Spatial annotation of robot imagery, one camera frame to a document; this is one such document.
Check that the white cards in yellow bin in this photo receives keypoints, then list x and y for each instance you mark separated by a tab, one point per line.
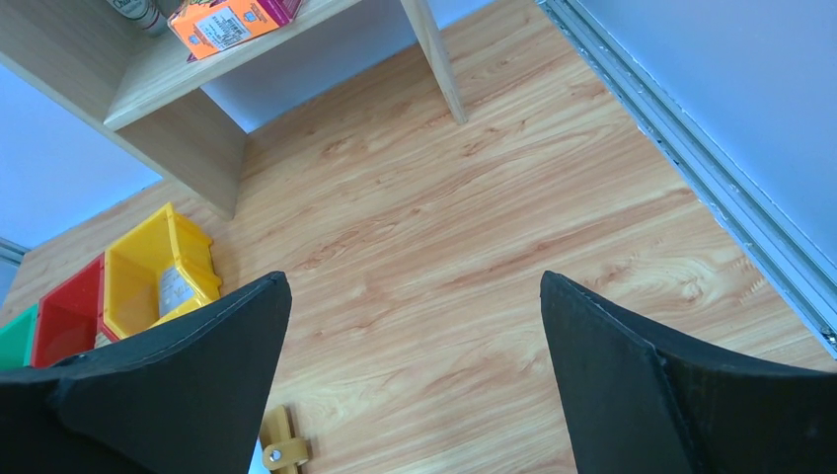
173	291

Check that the aluminium frame rail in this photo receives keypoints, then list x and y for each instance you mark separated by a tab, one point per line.
799	271

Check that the red plastic bin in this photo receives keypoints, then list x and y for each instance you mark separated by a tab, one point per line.
71	317

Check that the wooden shelf unit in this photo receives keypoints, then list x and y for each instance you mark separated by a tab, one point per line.
141	93

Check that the orange pink snack box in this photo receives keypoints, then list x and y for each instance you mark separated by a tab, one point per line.
208	27

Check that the yellow plastic bin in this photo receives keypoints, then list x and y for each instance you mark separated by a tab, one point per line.
135	261

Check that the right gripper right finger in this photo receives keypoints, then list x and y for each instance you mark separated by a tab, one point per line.
641	397

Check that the green plastic bin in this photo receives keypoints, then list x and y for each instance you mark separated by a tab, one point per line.
17	339

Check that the yellow leather card holder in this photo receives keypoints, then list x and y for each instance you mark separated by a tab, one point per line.
279	450

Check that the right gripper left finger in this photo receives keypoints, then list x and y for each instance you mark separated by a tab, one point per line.
185	397

